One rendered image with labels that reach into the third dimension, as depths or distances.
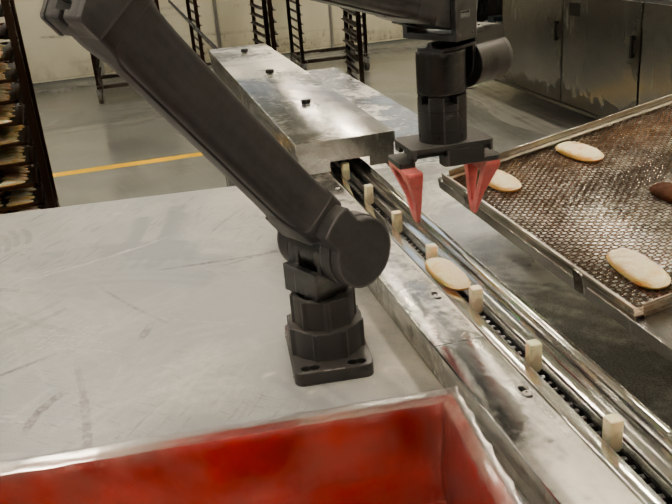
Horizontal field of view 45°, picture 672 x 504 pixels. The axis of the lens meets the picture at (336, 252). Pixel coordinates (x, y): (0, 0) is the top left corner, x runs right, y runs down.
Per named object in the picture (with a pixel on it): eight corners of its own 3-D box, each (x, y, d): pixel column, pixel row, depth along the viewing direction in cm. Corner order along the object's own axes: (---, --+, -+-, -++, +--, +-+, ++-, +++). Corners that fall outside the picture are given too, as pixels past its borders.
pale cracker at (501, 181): (473, 177, 123) (472, 170, 122) (495, 169, 124) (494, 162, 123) (504, 196, 114) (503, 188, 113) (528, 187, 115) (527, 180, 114)
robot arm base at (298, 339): (285, 335, 97) (296, 387, 86) (278, 273, 94) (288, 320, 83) (355, 325, 98) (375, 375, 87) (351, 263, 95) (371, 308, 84)
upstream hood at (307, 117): (211, 73, 254) (207, 45, 250) (267, 66, 258) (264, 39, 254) (298, 186, 141) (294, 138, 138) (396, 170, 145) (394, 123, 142)
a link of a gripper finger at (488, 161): (426, 209, 103) (423, 137, 99) (478, 200, 104) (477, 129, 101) (447, 227, 97) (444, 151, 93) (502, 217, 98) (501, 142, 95)
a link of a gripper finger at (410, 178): (390, 215, 102) (386, 143, 98) (443, 206, 103) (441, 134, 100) (409, 234, 96) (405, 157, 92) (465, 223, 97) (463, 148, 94)
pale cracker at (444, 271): (418, 263, 106) (418, 255, 105) (445, 258, 107) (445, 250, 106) (449, 293, 97) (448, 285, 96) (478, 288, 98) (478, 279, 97)
